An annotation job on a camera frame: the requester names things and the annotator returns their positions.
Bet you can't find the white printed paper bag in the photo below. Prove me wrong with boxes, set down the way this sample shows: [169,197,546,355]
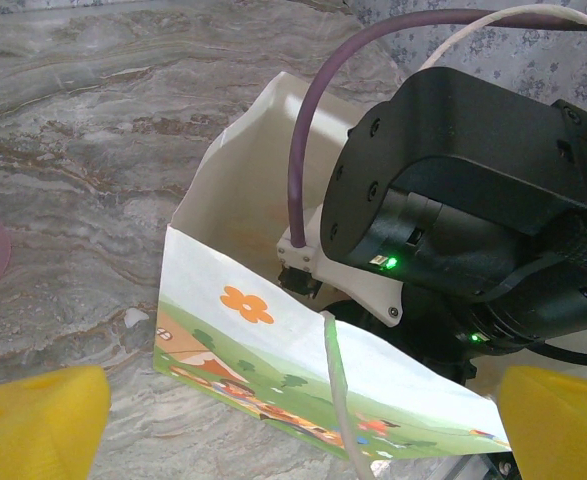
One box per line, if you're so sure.
[151,3,587,480]

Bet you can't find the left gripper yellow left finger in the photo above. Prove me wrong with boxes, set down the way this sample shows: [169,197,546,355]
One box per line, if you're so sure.
[0,364,113,480]

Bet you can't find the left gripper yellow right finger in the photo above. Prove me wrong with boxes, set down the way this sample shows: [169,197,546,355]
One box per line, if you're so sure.
[501,364,587,480]

